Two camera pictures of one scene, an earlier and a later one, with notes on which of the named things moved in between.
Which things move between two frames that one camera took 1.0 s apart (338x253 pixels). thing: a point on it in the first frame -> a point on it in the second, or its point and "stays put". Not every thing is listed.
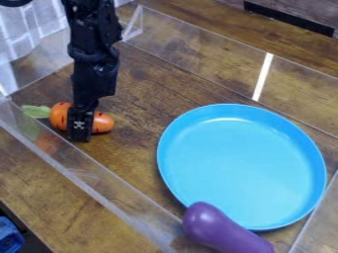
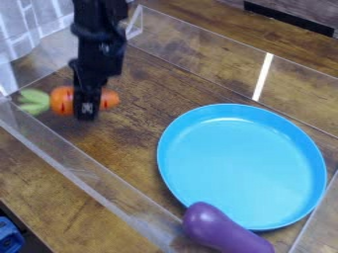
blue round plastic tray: [247, 158] stays put
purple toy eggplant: [215, 233] stays put
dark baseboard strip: [289, 19] stays put
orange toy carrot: [103, 122] -> [39, 102]
